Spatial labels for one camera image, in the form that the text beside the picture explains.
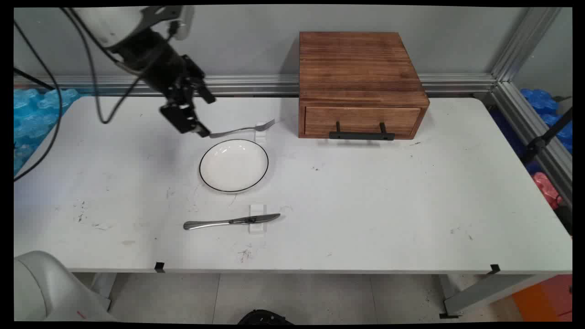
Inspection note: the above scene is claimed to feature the pink plastic bag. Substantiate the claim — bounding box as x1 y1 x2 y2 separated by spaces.
532 172 564 211

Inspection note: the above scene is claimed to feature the brown wooden drawer cabinet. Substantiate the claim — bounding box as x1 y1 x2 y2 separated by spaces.
298 31 431 140

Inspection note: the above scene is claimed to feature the orange box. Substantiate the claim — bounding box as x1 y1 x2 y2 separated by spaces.
511 274 573 322

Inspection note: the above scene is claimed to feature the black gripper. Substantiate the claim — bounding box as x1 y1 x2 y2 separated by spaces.
113 27 217 138

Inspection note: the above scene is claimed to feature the white table leg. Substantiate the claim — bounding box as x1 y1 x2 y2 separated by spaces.
438 274 556 319
90 273 115 312

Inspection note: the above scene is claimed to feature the white plate with black rim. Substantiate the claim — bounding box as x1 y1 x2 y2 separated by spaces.
198 139 270 194

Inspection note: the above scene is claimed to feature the blue bubble wrap sheet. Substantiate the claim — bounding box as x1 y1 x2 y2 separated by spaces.
14 88 81 175

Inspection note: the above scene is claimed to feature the upright aluminium frame post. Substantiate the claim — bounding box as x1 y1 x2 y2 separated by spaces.
490 7 562 84

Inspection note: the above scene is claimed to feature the silver metal fork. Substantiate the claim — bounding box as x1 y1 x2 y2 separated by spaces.
209 119 277 139

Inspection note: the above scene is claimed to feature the slanted aluminium frame rail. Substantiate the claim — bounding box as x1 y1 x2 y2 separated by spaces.
490 81 573 208

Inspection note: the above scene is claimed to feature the white rounded robot base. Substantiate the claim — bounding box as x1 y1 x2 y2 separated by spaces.
14 250 117 322

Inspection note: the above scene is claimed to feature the horizontal aluminium frame rail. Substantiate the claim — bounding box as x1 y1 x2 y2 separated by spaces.
14 73 497 98

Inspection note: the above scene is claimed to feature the blue plastic bag pile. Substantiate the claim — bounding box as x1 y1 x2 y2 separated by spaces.
520 88 573 154

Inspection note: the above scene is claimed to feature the black round floor object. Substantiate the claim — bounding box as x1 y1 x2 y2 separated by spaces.
237 309 295 325

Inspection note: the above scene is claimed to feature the black tripod pole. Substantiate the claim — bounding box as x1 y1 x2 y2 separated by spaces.
521 107 573 166

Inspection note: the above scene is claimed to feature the black cable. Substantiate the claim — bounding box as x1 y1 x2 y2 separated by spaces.
14 68 56 91
14 21 63 182
62 7 140 125

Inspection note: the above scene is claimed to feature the silver metal table knife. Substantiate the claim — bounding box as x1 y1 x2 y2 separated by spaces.
183 213 282 231

